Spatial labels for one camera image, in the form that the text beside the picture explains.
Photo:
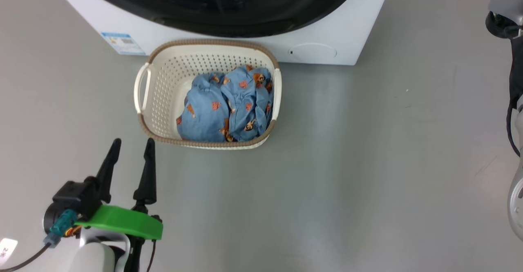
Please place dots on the cream perforated laundry basket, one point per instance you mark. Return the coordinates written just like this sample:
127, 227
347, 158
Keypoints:
163, 80

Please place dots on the black-rimmed glass washer door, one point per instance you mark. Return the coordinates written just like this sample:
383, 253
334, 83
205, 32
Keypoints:
286, 14

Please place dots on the white front-load washing machine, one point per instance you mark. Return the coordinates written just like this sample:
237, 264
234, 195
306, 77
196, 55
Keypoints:
347, 18

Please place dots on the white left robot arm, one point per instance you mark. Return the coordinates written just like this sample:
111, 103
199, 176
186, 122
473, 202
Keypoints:
96, 255

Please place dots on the round white filter cover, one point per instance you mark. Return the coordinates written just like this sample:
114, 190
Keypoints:
312, 51

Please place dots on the blue energy label sticker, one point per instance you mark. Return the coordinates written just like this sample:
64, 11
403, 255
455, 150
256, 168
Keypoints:
122, 43

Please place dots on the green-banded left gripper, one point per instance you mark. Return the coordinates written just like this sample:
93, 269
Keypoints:
122, 221

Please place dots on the blue cartoon print garment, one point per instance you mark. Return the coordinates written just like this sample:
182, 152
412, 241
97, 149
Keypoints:
249, 96
202, 117

